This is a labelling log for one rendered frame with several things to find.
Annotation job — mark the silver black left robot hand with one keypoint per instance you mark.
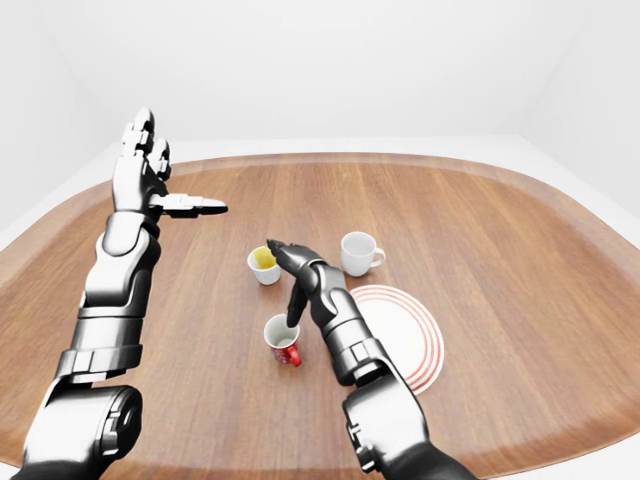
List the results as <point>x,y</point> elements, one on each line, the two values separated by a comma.
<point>131,186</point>

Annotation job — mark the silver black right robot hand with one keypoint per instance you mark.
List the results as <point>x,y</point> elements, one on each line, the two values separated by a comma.
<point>312,280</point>

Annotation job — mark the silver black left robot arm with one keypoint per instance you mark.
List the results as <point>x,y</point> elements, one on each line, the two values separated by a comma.
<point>107,310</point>

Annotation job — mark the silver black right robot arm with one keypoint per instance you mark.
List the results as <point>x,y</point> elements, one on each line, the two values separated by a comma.
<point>385,400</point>

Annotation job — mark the red mug white inside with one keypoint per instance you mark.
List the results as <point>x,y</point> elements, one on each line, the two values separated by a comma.
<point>283,341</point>

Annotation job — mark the white plate with red rings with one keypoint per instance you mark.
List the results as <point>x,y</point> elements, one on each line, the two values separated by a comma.
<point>410,335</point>

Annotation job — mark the white cup yellow inside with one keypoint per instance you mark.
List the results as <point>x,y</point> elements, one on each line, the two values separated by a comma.
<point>264,266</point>

